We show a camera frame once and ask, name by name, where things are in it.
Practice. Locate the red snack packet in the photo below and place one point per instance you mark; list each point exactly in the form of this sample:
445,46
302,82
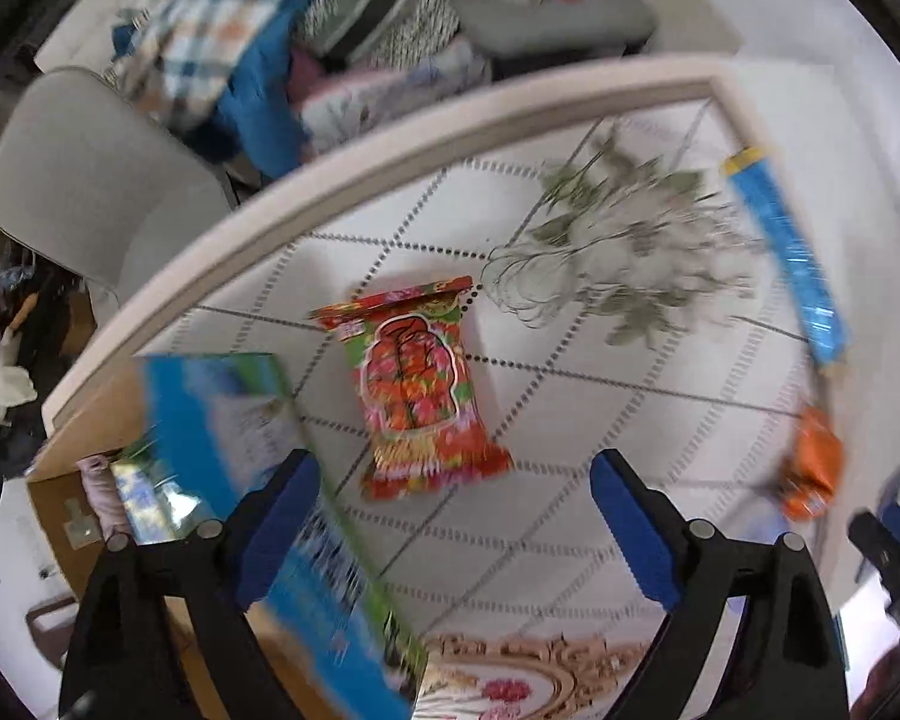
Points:
418,400

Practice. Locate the grey cushioned chair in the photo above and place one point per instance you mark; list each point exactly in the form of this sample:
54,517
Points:
521,38

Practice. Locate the blue yellow tissue pack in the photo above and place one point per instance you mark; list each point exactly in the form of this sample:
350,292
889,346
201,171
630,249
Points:
226,431

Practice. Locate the long blue packet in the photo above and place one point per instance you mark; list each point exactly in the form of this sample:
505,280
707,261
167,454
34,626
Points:
750,174

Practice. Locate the cardboard box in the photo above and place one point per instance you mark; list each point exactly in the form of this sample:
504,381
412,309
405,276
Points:
110,416

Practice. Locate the floral pink bedding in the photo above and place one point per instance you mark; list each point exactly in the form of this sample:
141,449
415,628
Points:
336,109

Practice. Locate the black white patterned clothing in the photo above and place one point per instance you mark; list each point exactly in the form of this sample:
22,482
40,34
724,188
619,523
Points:
395,34

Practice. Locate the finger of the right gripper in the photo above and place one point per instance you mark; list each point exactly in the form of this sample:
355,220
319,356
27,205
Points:
878,541

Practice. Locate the green wet wipes pack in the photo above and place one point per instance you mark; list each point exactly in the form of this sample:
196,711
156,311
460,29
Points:
157,506

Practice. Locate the lilac cloth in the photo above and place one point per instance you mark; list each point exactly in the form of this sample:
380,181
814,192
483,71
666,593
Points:
102,494

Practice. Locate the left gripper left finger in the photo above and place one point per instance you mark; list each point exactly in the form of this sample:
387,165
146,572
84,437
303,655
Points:
122,661

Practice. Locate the orange snack packet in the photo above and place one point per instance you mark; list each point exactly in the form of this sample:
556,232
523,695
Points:
812,470

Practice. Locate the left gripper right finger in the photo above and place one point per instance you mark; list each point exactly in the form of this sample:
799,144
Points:
785,661

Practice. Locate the white plush goose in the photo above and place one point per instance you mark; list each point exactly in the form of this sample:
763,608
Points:
16,387

